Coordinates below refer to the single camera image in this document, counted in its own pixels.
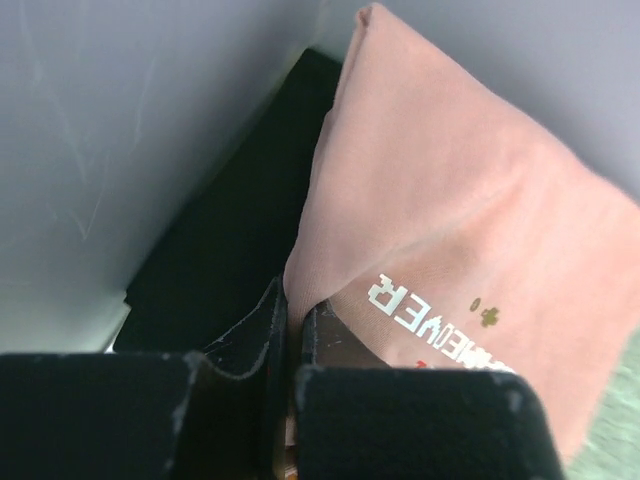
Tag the folded black t-shirt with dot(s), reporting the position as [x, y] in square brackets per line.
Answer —
[214, 263]

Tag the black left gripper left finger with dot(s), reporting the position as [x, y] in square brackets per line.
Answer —
[212, 414]

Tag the pink graphic t-shirt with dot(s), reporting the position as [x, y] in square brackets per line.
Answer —
[446, 228]

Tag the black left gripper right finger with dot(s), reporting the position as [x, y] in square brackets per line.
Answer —
[358, 419]

